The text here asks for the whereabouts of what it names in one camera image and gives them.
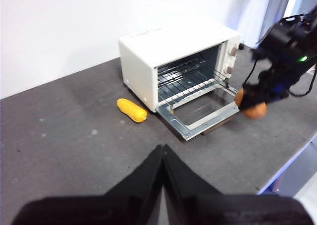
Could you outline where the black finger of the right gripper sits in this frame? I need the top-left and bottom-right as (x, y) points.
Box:
(239, 85), (268, 111)

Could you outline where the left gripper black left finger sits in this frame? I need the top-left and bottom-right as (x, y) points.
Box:
(11, 145), (164, 225)

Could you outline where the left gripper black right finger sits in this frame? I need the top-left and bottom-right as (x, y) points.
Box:
(162, 144), (315, 225)

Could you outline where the brown potato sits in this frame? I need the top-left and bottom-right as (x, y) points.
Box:
(234, 88), (267, 119)

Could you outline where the glass oven door with handle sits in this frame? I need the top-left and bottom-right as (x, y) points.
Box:
(155, 83), (241, 141)

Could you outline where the white Toshiba toaster oven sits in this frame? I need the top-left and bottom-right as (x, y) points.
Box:
(118, 21), (242, 113)

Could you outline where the grey upright background panel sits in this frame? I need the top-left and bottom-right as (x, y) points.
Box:
(259, 0), (295, 44)

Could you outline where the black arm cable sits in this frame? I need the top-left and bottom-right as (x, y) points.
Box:
(288, 67), (317, 97)

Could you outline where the metal wire oven rack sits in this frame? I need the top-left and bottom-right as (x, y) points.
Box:
(158, 60), (230, 104)

